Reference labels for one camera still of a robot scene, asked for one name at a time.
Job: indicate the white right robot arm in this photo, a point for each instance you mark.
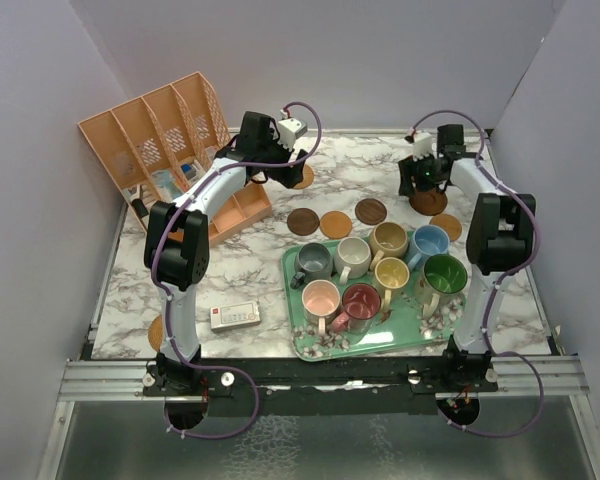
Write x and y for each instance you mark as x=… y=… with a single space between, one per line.
x=502 y=239

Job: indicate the red ceramic mug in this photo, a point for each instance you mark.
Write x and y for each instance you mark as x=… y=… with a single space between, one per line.
x=360 y=307

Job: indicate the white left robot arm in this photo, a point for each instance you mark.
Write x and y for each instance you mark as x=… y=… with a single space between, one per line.
x=177 y=247

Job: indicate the tan ceramic mug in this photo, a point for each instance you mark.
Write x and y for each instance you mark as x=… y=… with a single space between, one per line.
x=388 y=240

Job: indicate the ringed brown wooden coaster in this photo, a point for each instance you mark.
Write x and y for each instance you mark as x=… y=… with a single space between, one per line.
x=429 y=203

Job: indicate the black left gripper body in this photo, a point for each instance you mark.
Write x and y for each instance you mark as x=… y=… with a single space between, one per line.
x=272 y=149

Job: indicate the pink ceramic mug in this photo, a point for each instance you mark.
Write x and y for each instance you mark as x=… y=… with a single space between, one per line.
x=321 y=303

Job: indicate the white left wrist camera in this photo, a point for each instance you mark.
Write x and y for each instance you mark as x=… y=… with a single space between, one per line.
x=290 y=130

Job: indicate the green floral tray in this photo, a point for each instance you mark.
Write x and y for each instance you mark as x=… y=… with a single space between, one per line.
x=375 y=320

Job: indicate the light wooden coaster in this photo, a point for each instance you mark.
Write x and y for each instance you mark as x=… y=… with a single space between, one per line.
x=449 y=223

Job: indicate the orange plastic file organizer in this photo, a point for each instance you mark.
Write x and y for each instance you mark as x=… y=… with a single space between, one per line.
x=158 y=145

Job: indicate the grey ceramic mug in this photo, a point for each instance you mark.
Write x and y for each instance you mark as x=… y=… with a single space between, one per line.
x=312 y=262

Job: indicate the green floral mug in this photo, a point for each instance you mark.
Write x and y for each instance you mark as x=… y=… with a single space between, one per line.
x=440 y=280

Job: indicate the blue ceramic mug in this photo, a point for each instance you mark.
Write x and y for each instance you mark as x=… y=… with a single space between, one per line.
x=425 y=242

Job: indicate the dark walnut wooden coaster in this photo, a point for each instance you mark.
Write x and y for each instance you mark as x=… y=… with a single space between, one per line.
x=370 y=211

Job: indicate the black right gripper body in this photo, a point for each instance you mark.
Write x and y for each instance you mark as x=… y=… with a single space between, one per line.
x=423 y=173

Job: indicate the cream ceramic mug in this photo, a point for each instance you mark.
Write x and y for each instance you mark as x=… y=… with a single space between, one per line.
x=352 y=259

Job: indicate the white small card box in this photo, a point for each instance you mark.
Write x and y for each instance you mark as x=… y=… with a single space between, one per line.
x=234 y=316

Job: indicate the woven coaster near base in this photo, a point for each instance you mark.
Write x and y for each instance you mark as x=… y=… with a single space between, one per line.
x=155 y=333

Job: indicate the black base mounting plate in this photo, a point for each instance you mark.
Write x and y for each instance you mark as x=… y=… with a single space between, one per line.
x=253 y=387

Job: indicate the yellow ceramic mug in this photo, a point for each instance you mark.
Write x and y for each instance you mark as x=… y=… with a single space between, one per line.
x=390 y=277

